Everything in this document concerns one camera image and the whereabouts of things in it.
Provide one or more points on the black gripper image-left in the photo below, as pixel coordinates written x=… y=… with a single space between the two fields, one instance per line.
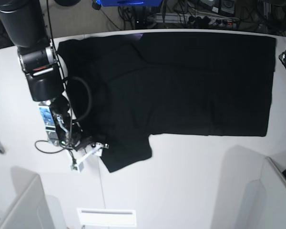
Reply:
x=62 y=131

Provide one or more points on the black T-shirt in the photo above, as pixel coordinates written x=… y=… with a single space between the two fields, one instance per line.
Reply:
x=130 y=87

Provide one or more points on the black robot arm image-left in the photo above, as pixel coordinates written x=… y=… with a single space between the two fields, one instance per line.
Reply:
x=24 y=24

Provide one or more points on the white bin left front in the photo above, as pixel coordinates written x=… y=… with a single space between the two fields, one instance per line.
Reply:
x=24 y=204

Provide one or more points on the white bin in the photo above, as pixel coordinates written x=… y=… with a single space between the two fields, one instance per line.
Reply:
x=264 y=201
x=24 y=204

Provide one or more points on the white bin right front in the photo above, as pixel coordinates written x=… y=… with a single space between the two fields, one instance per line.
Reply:
x=264 y=201

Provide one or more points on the blue box at top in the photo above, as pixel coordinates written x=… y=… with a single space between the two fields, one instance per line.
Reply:
x=134 y=3

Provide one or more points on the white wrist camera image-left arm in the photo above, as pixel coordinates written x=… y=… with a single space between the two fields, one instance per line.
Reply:
x=93 y=149

